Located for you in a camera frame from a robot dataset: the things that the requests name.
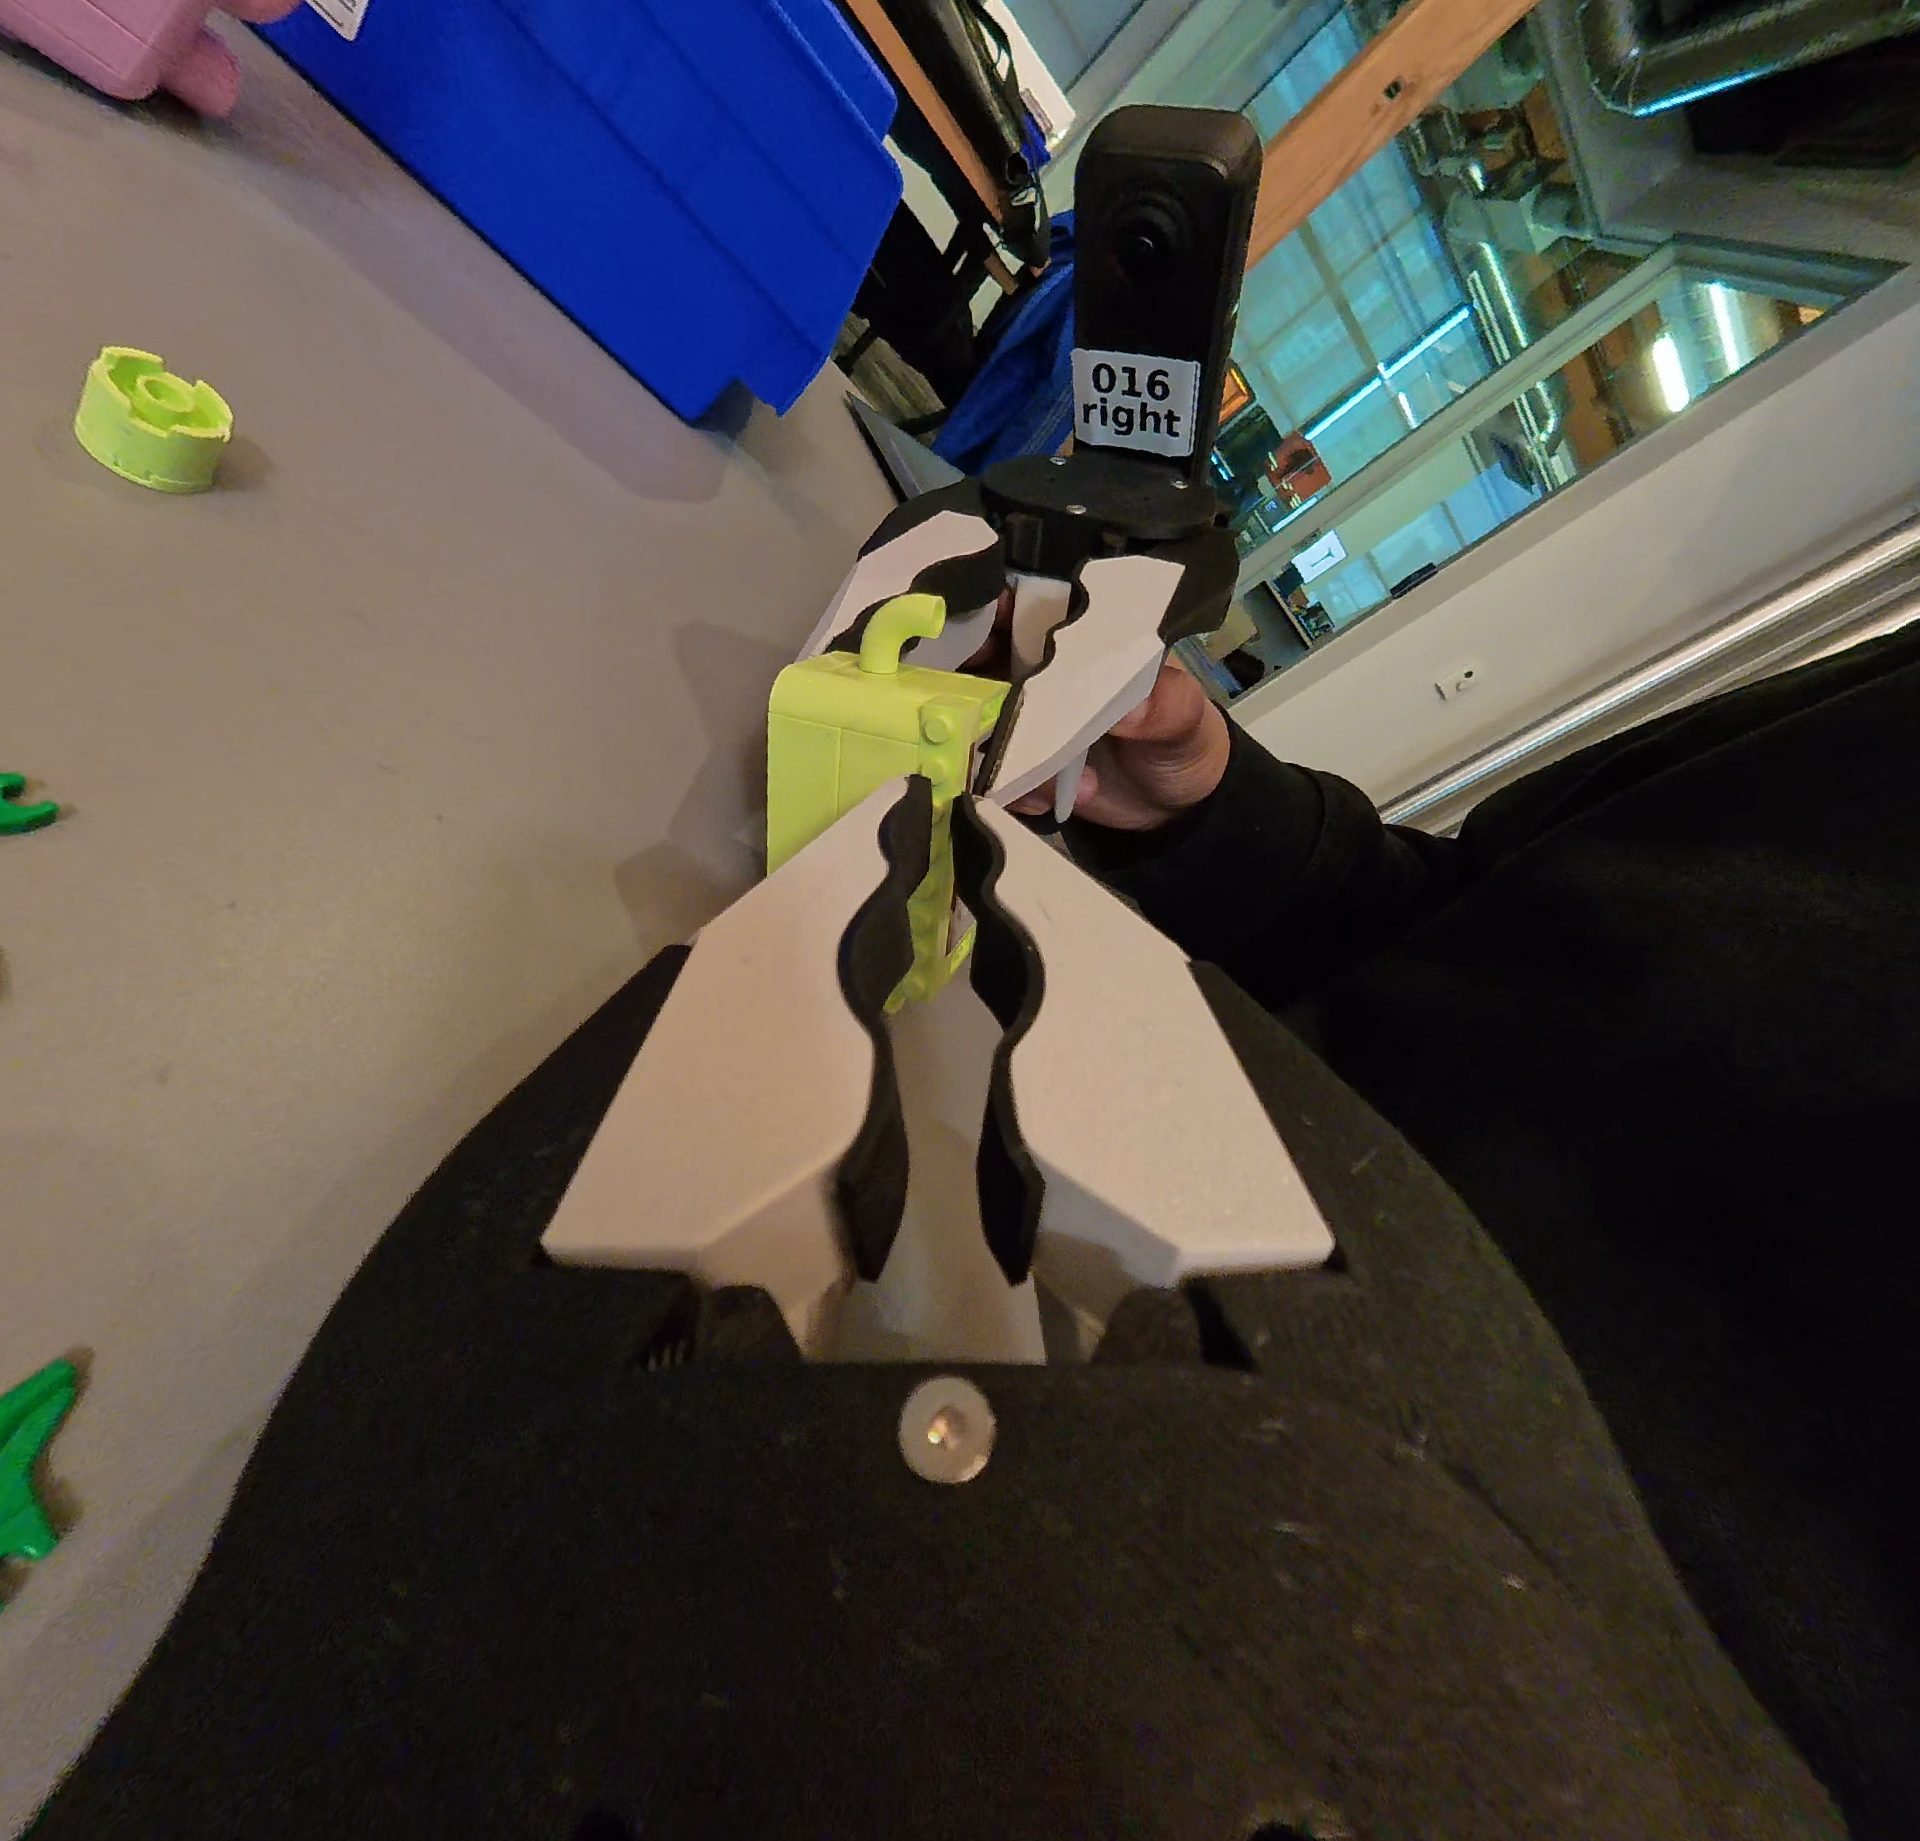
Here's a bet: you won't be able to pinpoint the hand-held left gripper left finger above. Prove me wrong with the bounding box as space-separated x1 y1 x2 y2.
540 777 943 1349

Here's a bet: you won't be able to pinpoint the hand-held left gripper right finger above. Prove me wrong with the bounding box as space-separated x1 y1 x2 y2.
952 798 1337 1339

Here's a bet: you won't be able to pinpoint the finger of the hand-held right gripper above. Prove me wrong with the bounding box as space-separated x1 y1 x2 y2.
816 503 1009 673
978 555 1190 824

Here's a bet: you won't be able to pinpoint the lime green brick figure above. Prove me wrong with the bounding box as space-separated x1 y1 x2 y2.
766 594 1013 1018

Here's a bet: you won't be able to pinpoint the person's right forearm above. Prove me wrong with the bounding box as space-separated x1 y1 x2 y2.
1036 737 1479 1009

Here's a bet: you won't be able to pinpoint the person's right hand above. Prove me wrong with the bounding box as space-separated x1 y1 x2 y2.
1068 663 1235 834

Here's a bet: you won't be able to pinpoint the blue cloth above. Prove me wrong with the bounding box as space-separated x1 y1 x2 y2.
932 212 1085 480

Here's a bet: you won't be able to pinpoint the blue storage bin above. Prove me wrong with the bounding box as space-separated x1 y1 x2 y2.
241 0 902 424

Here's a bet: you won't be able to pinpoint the scattered green leaf pieces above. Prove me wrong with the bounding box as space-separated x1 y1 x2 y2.
0 767 83 1565

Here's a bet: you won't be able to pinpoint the lime green round brick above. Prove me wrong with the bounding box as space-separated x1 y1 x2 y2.
73 345 239 495

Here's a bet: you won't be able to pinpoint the pink brick figure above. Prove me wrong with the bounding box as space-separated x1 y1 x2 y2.
0 0 308 119

